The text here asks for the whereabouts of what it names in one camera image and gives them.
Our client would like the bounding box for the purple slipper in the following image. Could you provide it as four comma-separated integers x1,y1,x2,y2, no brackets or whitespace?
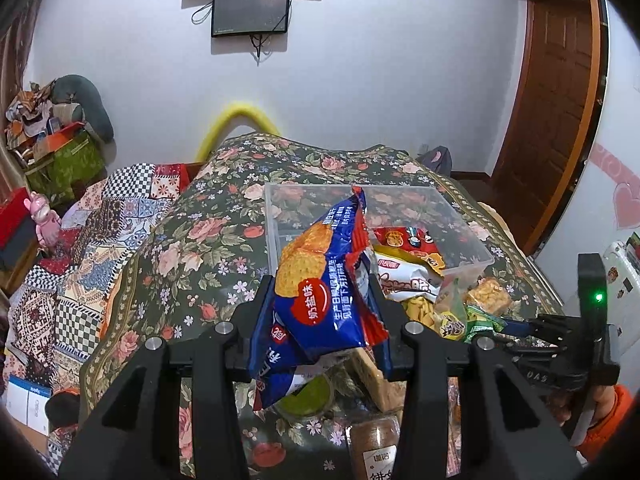
416,145,452,177

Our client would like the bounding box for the pink plush toy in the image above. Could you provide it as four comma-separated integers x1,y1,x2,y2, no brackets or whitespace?
24,191,61,249

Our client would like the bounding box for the green fabric covered box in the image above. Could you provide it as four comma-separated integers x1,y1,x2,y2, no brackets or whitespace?
25,129,106,206

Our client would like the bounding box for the white red snack bag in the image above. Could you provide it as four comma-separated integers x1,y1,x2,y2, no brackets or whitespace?
374,250,442,301

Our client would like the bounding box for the green snack packet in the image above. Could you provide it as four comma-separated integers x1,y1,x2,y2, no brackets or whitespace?
464,304,506,344

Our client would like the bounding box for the grey neck pillow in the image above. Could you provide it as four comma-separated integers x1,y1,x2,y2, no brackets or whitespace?
51,75,114,145

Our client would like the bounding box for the brown labelled biscuit pack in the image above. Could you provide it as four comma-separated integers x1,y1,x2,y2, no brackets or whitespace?
346,415,400,480

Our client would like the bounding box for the red cartoon snack bag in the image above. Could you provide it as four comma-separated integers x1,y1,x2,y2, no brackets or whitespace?
373,226,446,276

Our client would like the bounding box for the person's right hand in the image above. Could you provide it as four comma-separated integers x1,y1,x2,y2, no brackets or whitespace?
546,383,616,428

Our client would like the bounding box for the blue cracker snack bag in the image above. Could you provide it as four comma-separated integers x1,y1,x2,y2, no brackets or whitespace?
248,186,388,411

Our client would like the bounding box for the small wall monitor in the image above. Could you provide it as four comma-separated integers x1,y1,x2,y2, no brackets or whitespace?
212,0,291,38

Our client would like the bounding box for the yellow chips snack bag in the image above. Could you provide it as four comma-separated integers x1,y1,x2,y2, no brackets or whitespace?
401,296,466,341

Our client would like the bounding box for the red box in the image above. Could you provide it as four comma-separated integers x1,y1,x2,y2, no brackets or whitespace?
0,188,28,249

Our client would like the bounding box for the pile of patterned cloths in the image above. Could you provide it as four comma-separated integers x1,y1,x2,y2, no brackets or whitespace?
4,79,86,150

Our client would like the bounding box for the clear plastic storage box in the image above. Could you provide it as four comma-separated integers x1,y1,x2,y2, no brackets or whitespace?
265,183,495,288

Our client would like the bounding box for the patchwork checkered quilt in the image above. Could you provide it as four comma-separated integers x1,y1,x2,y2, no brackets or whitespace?
0,161,192,470

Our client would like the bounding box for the white blue cardboard box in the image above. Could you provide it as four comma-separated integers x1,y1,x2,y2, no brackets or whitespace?
6,375,52,436

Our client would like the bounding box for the yellow curved bed rail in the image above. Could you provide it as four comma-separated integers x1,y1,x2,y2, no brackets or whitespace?
194,101,281,162

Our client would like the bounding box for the orange sleeve forearm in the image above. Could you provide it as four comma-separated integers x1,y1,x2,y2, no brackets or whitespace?
577,385,634,462

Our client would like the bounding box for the green lidded jelly cup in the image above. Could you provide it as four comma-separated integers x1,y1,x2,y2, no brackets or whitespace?
276,375,334,418

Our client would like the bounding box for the floral green bedspread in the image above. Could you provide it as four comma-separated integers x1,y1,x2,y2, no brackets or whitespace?
79,133,562,479

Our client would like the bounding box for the brown wooden door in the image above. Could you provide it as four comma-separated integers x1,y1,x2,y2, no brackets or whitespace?
491,0,602,255

